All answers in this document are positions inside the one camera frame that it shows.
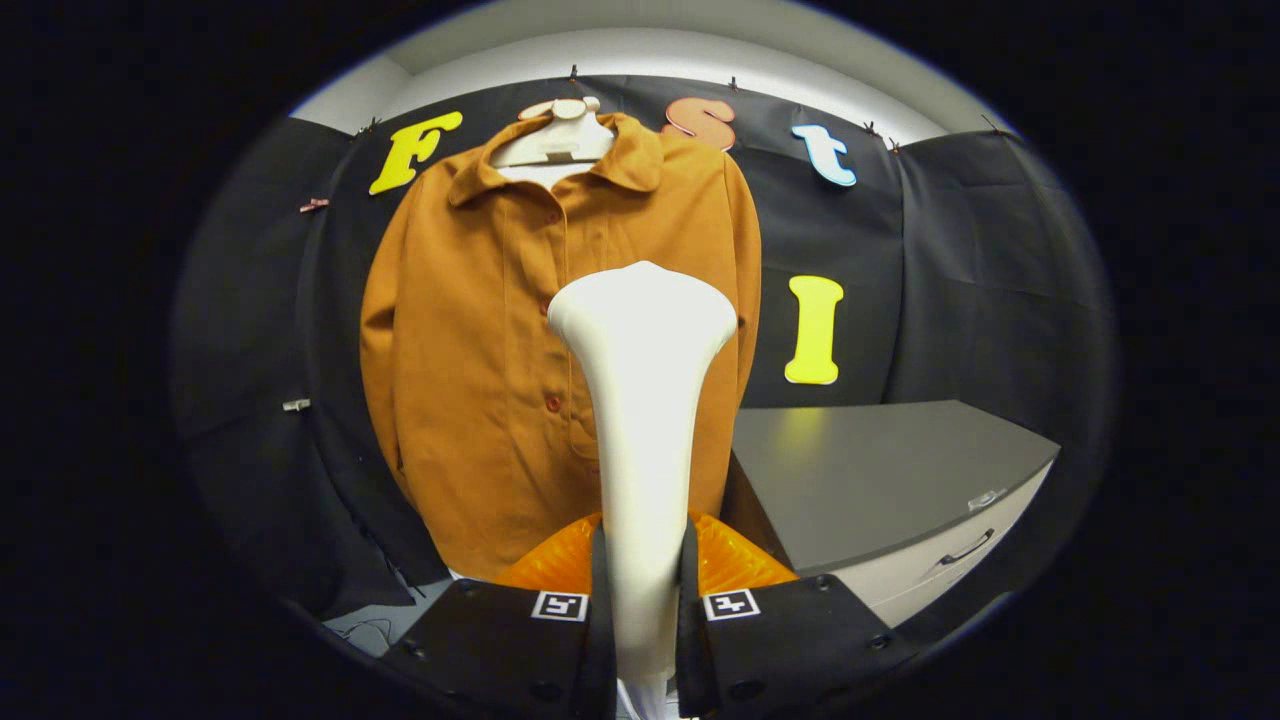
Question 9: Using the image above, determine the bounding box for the orange button-up shirt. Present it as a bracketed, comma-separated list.
[360, 110, 763, 583]

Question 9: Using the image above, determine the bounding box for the black backdrop cloth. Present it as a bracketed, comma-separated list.
[172, 75, 1116, 621]

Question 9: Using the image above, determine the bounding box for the row of black cloth clips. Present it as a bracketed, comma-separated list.
[355, 64, 1001, 151]

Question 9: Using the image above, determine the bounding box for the grey drawer cabinet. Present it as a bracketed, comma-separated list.
[722, 400, 1061, 629]

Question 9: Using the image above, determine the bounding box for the white mannequin on stand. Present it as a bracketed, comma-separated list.
[490, 97, 616, 186]

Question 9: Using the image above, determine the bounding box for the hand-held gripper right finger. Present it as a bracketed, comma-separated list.
[676, 512, 916, 720]

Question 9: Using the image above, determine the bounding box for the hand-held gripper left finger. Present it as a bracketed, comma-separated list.
[372, 514, 619, 720]

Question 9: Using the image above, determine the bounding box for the white garment steamer head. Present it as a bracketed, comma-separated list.
[547, 261, 739, 691]

